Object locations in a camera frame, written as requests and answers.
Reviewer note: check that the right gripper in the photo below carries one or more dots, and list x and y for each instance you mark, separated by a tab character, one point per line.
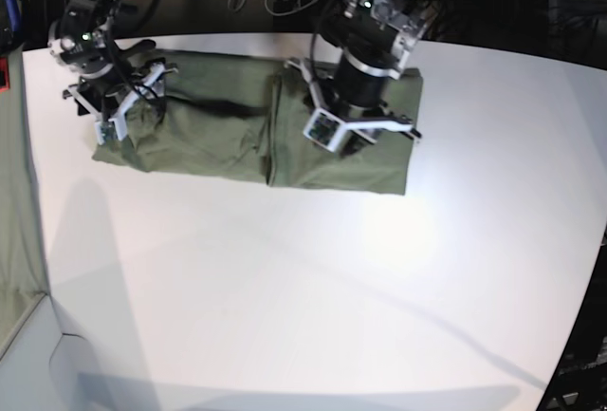
108	75

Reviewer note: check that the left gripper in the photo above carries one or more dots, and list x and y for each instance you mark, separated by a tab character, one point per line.
354	91

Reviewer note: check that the green t-shirt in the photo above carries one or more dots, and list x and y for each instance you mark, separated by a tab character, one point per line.
242	118

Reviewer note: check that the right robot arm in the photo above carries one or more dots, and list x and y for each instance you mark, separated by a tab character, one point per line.
83	41

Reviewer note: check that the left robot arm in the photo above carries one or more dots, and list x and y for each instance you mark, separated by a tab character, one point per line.
376	39

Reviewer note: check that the red device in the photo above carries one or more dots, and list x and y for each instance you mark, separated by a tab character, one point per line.
4	75

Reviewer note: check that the green cloth at left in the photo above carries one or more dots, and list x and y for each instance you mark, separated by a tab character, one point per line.
24	280

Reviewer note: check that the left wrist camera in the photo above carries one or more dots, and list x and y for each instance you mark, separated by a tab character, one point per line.
326	130

